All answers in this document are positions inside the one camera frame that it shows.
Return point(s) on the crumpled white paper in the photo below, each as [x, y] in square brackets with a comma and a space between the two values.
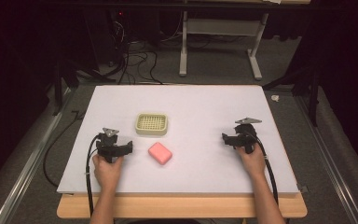
[275, 98]

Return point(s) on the black metal stand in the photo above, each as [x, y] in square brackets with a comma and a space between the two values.
[62, 81]
[307, 84]

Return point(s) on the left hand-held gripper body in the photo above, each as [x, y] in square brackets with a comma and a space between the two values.
[108, 146]

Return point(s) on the person's right hand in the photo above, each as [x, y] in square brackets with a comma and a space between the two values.
[253, 163]

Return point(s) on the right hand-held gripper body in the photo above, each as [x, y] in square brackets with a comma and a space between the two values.
[246, 137]

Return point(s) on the cream soap dish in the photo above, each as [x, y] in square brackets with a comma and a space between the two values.
[151, 124]

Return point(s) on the pink soap bar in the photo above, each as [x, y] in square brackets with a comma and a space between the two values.
[160, 153]

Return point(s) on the person's left hand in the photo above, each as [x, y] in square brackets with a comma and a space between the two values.
[107, 172]

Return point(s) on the grey tape piece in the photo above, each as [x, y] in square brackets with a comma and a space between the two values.
[303, 188]

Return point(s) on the white metal desk frame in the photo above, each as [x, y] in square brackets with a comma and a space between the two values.
[220, 28]

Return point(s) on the silver metal rail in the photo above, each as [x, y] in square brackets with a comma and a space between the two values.
[28, 171]
[329, 161]

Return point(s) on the dark computer tower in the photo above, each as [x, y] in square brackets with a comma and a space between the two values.
[104, 37]

